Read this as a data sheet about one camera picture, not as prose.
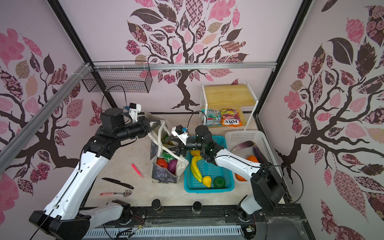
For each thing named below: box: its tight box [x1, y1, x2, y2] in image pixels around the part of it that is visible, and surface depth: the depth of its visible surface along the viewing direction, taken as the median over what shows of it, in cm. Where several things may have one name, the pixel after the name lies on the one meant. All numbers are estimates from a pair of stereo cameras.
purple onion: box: [167, 159, 178, 175], surface depth 78 cm
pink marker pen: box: [130, 163, 145, 179], surface depth 92 cm
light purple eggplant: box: [230, 140, 254, 152], surface depth 100 cm
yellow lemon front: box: [202, 175, 212, 188], surface depth 83 cm
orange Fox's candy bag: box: [219, 108, 243, 128], surface depth 94 cm
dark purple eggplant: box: [253, 142, 268, 165], surface depth 97 cm
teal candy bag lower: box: [201, 108, 222, 127], surface depth 94 cm
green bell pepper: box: [213, 176, 226, 189], surface depth 82 cm
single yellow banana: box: [191, 156, 203, 183], surface depth 86 cm
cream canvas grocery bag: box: [144, 111, 189, 184], surface depth 69 cm
